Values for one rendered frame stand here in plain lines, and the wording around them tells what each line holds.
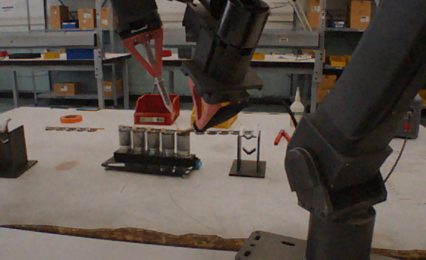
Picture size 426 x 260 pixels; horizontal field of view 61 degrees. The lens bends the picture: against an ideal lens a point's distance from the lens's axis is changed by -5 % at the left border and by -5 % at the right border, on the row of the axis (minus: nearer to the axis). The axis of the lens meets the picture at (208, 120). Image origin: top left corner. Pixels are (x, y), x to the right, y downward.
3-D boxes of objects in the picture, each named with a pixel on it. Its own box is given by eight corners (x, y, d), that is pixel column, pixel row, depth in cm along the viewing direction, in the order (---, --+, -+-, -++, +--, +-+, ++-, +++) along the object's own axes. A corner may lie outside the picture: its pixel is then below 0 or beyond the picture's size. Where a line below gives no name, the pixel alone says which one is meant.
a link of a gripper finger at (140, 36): (173, 67, 66) (155, 15, 64) (179, 71, 59) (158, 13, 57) (137, 80, 66) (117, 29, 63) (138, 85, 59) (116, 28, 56)
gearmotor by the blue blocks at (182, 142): (188, 163, 66) (187, 134, 64) (174, 162, 66) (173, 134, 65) (192, 158, 68) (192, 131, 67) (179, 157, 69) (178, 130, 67)
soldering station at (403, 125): (418, 141, 82) (423, 99, 79) (365, 135, 86) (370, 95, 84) (411, 125, 95) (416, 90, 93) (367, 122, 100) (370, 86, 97)
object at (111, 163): (199, 164, 68) (198, 158, 68) (187, 179, 62) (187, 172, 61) (119, 156, 72) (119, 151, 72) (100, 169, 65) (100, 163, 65)
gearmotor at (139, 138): (143, 159, 68) (142, 131, 66) (131, 157, 68) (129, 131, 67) (148, 154, 70) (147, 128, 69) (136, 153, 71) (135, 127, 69)
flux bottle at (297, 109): (296, 128, 93) (298, 88, 91) (286, 125, 96) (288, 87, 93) (305, 126, 95) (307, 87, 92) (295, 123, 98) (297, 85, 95)
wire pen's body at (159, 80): (163, 105, 64) (140, 43, 61) (172, 102, 64) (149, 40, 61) (164, 107, 62) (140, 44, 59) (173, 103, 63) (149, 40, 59)
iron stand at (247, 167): (230, 188, 66) (226, 156, 59) (235, 150, 72) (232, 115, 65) (264, 191, 65) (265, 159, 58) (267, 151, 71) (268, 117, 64)
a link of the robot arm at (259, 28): (201, 26, 50) (216, -22, 46) (237, 28, 53) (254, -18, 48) (225, 55, 46) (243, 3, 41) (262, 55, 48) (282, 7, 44)
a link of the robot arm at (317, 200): (284, 144, 35) (328, 161, 30) (348, 131, 39) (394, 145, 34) (280, 204, 37) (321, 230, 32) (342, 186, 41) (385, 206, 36)
